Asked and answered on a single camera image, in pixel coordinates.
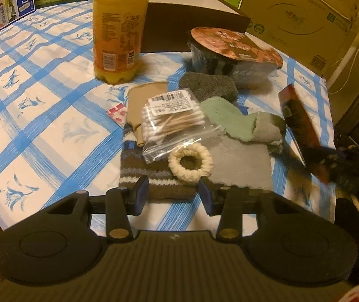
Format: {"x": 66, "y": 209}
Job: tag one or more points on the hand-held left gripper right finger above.
{"x": 205, "y": 195}

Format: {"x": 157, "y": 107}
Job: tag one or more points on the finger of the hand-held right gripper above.
{"x": 325, "y": 163}

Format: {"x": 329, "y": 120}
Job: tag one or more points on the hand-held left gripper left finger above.
{"x": 142, "y": 195}

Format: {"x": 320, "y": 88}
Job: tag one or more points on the red and black snack packet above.
{"x": 295, "y": 116}

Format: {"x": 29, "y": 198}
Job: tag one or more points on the beige sock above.
{"x": 137, "y": 107}

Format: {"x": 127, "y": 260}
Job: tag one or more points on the dark grey fuzzy sock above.
{"x": 207, "y": 85}

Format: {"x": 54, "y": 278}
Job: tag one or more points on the brown striped fuzzy sock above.
{"x": 135, "y": 170}

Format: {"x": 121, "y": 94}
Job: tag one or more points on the cream knitted scrunchie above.
{"x": 173, "y": 163}

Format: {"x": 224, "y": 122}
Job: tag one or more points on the light grey cloth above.
{"x": 245, "y": 163}

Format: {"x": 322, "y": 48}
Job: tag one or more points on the bag of cotton swabs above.
{"x": 173, "y": 122}

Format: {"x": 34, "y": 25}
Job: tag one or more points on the green fuzzy sock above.
{"x": 226, "y": 116}

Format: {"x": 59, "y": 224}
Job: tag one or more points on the red and white small packet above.
{"x": 118, "y": 114}

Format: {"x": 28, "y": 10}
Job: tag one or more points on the white pole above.
{"x": 346, "y": 58}

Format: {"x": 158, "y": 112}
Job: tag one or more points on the blue checked tablecloth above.
{"x": 41, "y": 100}

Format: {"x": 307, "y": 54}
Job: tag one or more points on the instant noodle bowl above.
{"x": 229, "y": 56}

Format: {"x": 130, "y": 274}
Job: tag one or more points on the large cardboard box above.
{"x": 299, "y": 15}

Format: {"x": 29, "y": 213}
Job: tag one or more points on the orange juice bottle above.
{"x": 119, "y": 31}

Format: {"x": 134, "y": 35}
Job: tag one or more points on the dark brown open box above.
{"x": 173, "y": 25}

